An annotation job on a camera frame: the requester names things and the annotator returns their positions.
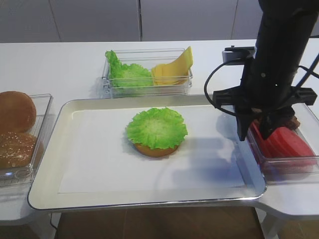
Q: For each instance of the green lettuce leaf in bin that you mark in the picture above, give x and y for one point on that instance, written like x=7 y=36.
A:
x=124 y=75

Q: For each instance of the red tomato slice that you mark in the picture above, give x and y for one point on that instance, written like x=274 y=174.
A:
x=268 y=147
x=254 y=127
x=295 y=144
x=277 y=147

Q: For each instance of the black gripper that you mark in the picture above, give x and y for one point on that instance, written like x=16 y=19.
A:
x=255 y=92

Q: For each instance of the stacked yellow cheese slices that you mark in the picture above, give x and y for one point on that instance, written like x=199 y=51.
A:
x=160 y=80

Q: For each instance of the clear lettuce and cheese bin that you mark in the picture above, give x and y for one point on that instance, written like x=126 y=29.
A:
x=148 y=58

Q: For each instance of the white paper tray liner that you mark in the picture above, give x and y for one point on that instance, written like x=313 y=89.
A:
x=101 y=157

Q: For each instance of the silver metal serving tray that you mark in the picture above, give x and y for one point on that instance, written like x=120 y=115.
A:
x=45 y=194

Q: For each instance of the sesame seed bun top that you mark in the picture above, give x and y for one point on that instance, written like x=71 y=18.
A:
x=17 y=149

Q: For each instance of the bottom burger bun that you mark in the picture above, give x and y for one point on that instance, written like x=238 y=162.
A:
x=157 y=152

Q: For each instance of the clear bun bin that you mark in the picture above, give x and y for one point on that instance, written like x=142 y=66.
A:
x=42 y=130

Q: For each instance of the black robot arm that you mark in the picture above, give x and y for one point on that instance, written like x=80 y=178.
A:
x=284 y=31

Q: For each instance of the upright yellow cheese slice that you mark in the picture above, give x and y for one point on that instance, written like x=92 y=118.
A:
x=180 y=66

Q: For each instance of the plain brown bun top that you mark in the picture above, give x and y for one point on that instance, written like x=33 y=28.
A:
x=17 y=112

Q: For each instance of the green lettuce leaf on bun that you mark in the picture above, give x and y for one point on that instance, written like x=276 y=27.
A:
x=157 y=128

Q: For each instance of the clear patty and tomato bin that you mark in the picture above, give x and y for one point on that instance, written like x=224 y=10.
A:
x=308 y=131

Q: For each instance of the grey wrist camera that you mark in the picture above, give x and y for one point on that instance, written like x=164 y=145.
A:
x=237 y=55

